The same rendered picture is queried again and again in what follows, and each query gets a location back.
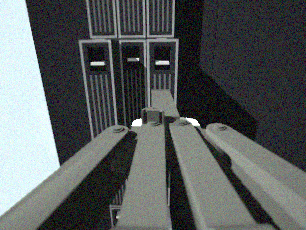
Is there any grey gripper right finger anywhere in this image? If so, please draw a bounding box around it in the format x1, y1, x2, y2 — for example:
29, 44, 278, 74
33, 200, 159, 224
160, 89, 306, 230

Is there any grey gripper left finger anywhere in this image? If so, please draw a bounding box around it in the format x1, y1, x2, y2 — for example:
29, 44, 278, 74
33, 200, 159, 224
0, 89, 168, 230

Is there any black server rack frame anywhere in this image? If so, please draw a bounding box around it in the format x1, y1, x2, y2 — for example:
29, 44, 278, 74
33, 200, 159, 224
25, 0, 306, 172

